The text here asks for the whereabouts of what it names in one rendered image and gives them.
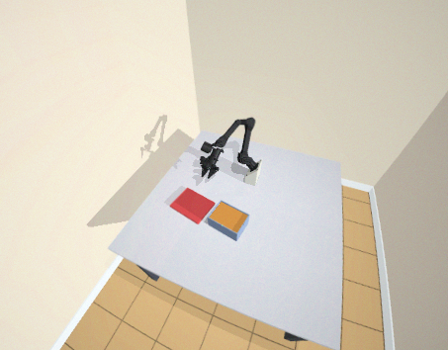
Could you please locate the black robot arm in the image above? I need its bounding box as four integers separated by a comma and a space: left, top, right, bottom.
201, 118, 259, 172

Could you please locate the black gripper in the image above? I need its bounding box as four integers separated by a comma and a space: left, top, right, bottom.
200, 155, 220, 179

